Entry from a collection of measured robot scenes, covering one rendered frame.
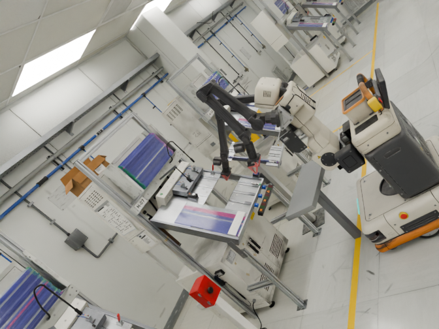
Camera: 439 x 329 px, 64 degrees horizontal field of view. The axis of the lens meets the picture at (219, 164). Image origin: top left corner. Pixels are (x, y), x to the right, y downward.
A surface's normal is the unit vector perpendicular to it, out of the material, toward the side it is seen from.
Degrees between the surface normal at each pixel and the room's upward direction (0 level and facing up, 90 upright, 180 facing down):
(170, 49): 90
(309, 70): 90
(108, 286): 90
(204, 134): 90
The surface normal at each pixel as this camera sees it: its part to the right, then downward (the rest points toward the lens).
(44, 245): 0.62, -0.45
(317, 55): -0.35, 0.58
